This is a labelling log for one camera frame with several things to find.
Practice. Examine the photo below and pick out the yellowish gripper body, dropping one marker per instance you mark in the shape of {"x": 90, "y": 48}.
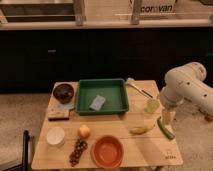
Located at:
{"x": 168, "y": 116}

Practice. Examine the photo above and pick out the yellow banana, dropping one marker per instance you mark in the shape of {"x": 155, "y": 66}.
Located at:
{"x": 139, "y": 130}

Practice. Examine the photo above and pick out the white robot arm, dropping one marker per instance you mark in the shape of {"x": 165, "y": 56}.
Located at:
{"x": 186, "y": 82}

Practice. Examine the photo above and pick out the red bowl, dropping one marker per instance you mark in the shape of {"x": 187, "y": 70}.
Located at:
{"x": 107, "y": 152}

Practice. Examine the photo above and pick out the dark brown bowl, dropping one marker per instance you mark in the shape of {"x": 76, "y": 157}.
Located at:
{"x": 63, "y": 93}

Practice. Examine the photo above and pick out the translucent green cup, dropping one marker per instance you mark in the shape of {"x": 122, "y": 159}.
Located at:
{"x": 152, "y": 106}

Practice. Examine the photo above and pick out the green cucumber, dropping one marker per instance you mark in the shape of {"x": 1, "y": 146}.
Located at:
{"x": 164, "y": 130}

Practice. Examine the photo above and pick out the green plastic tray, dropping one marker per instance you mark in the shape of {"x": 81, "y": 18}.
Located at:
{"x": 114, "y": 90}

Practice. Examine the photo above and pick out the grey sponge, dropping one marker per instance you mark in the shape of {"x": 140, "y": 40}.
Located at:
{"x": 97, "y": 103}

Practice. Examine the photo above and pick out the orange apple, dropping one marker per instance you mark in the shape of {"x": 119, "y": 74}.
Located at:
{"x": 84, "y": 131}

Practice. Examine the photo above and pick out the bunch of dark grapes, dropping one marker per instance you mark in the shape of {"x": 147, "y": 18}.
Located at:
{"x": 80, "y": 146}

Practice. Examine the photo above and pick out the wooden block brush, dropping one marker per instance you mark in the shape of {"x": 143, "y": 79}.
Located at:
{"x": 59, "y": 111}

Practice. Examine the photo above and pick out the cardboard box with text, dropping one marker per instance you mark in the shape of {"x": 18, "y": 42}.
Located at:
{"x": 157, "y": 6}

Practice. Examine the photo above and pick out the white cup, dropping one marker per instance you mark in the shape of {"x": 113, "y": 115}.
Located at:
{"x": 55, "y": 136}

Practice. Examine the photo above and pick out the spatula with black handle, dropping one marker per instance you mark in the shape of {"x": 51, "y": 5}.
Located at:
{"x": 131, "y": 82}

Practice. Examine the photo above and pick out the black chair frame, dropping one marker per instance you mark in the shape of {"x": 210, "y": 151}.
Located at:
{"x": 27, "y": 149}

